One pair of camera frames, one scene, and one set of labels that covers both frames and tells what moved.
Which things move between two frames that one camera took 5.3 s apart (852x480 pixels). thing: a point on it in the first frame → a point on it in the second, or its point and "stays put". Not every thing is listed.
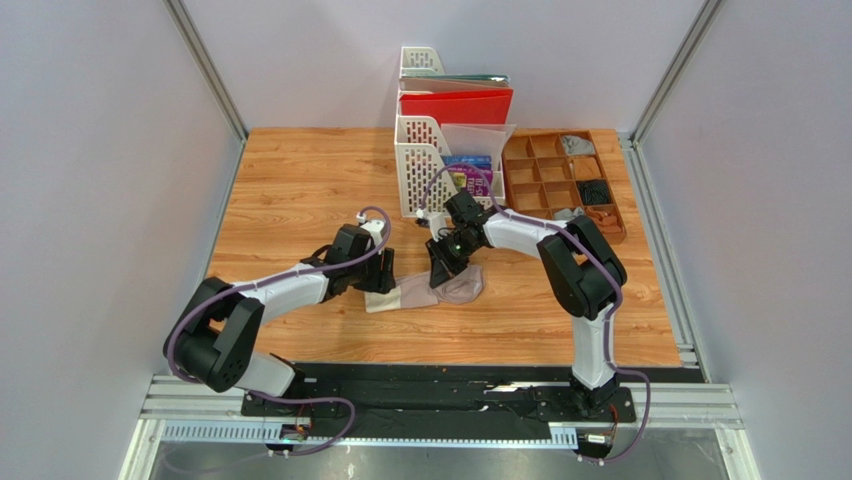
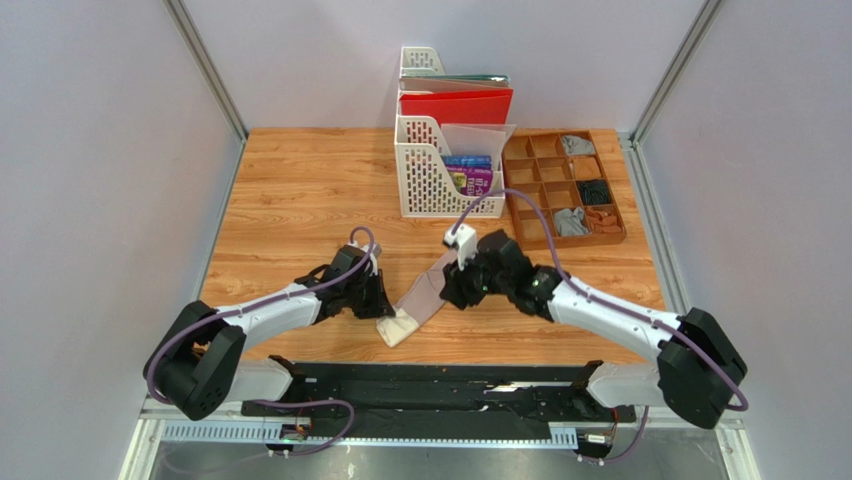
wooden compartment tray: [559, 176] stays put
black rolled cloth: [594, 192] stays put
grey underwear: [567, 214] stays put
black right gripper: [449, 251] → [462, 281]
